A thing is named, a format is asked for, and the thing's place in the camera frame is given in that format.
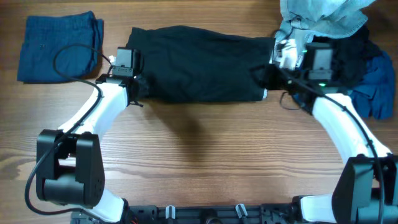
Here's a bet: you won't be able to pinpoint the black shorts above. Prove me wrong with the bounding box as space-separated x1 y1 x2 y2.
126 26 275 103

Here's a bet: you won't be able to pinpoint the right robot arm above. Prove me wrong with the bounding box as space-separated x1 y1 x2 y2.
271 39 397 223

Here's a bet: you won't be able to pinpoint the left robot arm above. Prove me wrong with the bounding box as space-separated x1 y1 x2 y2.
24 47 145 223

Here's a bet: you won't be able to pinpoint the light blue denim garment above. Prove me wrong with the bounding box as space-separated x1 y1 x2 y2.
274 0 374 68

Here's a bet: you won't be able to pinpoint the folded navy blue shorts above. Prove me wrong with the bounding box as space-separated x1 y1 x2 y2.
17 11 104 83

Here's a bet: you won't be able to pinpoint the blue crumpled garment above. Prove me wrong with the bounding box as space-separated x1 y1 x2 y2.
350 52 396 119

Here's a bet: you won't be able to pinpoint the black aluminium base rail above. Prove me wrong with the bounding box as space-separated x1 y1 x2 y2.
70 203 299 224

